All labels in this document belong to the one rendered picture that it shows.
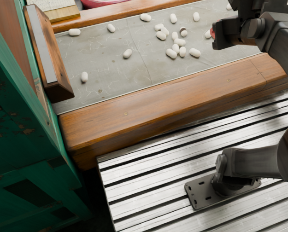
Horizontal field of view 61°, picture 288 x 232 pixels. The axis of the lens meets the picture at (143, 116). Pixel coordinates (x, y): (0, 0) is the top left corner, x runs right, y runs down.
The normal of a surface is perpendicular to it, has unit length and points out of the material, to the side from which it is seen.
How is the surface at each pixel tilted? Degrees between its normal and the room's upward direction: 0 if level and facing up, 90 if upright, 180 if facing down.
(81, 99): 0
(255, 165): 91
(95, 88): 0
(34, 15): 0
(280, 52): 91
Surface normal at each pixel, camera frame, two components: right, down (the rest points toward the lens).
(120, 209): 0.06, -0.49
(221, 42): 0.33, 0.31
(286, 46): -0.99, -0.07
